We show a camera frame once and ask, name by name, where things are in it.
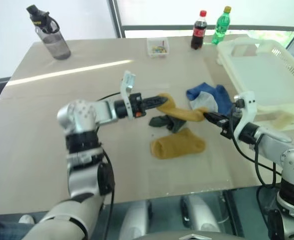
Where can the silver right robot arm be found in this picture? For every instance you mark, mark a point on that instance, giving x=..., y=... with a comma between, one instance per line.
x=274, y=142

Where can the cola bottle red cap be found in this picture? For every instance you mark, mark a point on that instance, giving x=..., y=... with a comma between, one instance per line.
x=198, y=32

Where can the grey water bottle black lid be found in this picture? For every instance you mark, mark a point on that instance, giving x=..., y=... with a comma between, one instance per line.
x=55, y=42

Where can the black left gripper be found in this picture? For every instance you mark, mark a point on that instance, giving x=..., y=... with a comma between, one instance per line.
x=138, y=105

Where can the mustard yellow sock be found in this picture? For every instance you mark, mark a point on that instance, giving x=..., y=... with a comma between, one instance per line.
x=184, y=115
x=176, y=145

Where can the dark green sock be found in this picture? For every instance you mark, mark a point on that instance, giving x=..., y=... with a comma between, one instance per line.
x=178, y=125
x=159, y=122

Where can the blue sock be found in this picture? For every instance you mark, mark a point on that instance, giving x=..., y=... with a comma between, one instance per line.
x=199, y=88
x=223, y=100

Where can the dark window frame rail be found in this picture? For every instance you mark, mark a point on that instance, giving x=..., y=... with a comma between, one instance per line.
x=212, y=27

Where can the white plastic basket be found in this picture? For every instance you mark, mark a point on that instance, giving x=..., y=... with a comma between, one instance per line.
x=262, y=75

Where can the green soda bottle yellow cap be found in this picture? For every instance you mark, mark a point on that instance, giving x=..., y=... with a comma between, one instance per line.
x=220, y=27

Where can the small clear box colourful bits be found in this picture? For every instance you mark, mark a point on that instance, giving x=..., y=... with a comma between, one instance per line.
x=158, y=48

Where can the blue plaid trousers leg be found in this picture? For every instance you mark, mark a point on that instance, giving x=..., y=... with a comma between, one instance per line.
x=4, y=231

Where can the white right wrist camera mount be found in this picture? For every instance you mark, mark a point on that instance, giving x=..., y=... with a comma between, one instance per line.
x=247, y=112

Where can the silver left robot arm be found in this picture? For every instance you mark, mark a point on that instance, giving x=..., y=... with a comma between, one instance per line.
x=79, y=112

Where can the dark window frame post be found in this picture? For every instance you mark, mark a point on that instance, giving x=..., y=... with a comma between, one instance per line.
x=116, y=17

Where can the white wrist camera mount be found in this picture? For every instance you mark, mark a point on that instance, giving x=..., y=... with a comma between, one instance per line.
x=247, y=112
x=126, y=85

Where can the light blue cloth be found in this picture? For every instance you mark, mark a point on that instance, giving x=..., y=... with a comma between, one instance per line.
x=204, y=101

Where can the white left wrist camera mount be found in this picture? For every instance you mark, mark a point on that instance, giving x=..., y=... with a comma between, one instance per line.
x=126, y=85

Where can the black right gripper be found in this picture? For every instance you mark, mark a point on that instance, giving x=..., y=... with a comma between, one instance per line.
x=228, y=126

